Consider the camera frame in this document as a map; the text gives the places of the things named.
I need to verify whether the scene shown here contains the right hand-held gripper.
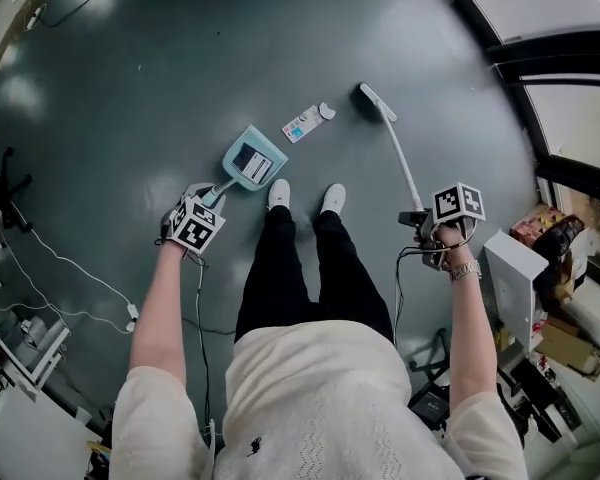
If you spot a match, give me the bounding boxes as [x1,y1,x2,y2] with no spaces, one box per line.
[398,181,487,271]

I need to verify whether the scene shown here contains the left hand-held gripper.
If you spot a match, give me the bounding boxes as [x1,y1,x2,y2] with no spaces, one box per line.
[159,182,227,257]

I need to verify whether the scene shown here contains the white broom with dark brush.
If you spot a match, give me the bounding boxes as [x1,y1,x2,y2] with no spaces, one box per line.
[348,82,427,215]

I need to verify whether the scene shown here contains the black and white trash packet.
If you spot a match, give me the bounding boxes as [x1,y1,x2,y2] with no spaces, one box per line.
[231,142,274,185]

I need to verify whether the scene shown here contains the light blue dustpan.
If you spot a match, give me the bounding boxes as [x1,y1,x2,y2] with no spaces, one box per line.
[199,124,289,210]

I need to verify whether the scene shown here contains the white trash carton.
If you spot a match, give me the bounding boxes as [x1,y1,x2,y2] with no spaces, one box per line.
[280,104,324,145]

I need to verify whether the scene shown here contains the person's left forearm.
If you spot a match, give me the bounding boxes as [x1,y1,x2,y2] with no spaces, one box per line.
[128,240,202,385]

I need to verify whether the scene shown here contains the person's right forearm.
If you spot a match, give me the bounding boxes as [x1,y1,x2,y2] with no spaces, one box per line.
[443,260,499,415]

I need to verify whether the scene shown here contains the person's right hand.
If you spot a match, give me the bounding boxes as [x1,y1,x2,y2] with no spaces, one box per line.
[413,219,470,272]

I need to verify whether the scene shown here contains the silver wristwatch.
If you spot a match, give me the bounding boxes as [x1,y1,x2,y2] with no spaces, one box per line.
[448,259,482,283]

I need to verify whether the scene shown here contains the person's right white shoe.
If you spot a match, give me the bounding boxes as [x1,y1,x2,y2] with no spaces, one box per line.
[319,183,347,216]

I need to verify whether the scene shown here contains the person's white shoe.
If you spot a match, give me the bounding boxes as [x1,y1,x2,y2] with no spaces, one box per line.
[319,183,347,216]
[267,178,292,213]

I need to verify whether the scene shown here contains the person's left white shoe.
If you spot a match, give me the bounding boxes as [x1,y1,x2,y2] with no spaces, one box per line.
[267,178,292,213]

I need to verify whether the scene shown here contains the white flat box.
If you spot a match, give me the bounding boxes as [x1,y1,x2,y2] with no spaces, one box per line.
[481,229,550,355]

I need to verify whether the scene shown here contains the red patterned box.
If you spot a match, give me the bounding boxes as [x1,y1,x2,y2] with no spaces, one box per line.
[509,204,565,245]

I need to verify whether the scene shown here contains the person's black trousers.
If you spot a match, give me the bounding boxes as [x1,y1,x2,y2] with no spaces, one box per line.
[234,204,396,345]

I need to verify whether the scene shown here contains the black bag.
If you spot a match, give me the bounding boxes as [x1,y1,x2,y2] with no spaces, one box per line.
[532,214,587,314]

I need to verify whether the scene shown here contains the black stand with device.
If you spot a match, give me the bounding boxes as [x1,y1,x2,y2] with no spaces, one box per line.
[407,326,454,432]

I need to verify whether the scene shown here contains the black office chair base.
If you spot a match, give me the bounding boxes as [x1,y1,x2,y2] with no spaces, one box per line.
[0,146,34,260]

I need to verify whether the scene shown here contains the brown cardboard box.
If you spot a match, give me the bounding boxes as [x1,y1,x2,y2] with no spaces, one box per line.
[533,316,600,378]

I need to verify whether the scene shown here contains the person's white knit top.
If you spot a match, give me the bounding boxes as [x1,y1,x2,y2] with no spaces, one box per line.
[109,319,530,480]

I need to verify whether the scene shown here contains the white metal rack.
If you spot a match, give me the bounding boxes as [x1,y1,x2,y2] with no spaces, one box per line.
[0,280,72,403]

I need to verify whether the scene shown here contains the white power strip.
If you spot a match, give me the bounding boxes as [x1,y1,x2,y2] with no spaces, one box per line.
[25,4,47,33]

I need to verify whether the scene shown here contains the white table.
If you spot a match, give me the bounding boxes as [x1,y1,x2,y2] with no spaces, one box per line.
[0,386,104,480]

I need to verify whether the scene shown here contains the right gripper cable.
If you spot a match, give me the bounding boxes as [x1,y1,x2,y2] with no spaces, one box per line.
[392,220,476,349]

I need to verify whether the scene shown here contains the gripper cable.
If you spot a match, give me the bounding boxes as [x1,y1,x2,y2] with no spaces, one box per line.
[392,220,476,349]
[181,250,237,452]

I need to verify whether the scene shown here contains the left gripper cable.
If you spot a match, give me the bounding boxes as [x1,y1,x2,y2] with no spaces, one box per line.
[181,250,237,452]

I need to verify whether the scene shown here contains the white floor cable with adapter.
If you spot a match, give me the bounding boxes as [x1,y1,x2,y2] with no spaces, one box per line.
[0,112,141,335]

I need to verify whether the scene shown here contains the black window frame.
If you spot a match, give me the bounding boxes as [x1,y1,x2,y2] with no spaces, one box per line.
[422,0,600,197]

